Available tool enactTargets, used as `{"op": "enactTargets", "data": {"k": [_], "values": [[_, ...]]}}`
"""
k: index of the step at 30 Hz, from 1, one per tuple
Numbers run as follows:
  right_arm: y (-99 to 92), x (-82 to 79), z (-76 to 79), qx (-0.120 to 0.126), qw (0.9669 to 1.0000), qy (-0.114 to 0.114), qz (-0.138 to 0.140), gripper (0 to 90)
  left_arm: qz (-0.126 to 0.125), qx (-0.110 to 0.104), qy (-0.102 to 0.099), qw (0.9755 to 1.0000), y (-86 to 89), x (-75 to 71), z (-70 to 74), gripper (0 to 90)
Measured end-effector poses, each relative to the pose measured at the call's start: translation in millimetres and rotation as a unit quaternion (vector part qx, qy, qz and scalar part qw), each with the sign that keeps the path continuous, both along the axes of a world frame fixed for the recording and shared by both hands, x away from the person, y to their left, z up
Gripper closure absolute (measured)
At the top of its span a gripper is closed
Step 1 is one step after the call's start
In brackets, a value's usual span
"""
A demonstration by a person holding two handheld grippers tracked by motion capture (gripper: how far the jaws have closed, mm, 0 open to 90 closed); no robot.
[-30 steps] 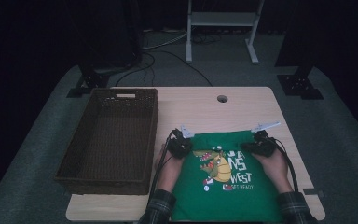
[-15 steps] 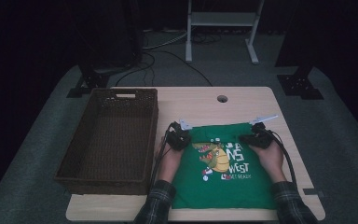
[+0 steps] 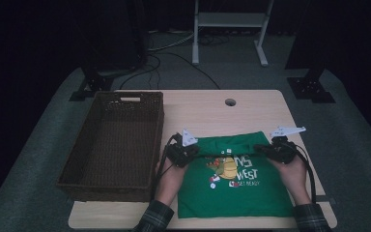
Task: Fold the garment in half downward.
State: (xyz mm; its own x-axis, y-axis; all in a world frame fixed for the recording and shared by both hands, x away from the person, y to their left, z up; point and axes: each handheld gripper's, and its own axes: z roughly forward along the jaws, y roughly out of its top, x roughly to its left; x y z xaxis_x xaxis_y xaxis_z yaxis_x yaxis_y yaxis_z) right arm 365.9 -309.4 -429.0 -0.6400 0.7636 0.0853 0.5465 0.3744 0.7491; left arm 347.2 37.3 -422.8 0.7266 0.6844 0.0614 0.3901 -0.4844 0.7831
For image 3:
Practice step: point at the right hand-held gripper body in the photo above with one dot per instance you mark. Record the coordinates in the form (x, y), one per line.
(283, 151)

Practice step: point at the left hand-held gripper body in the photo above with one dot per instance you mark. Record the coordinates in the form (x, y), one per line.
(178, 154)

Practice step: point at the green printed t-shirt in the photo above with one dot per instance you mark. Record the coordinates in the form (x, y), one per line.
(232, 196)

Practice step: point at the brown wicker basket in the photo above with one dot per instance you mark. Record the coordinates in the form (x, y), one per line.
(116, 145)

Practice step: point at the grey tape strip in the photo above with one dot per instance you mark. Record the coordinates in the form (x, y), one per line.
(327, 200)

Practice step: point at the black metal stand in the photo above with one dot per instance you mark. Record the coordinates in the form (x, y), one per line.
(93, 83)
(309, 88)

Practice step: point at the white metal stand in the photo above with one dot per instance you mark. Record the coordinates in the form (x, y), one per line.
(230, 19)

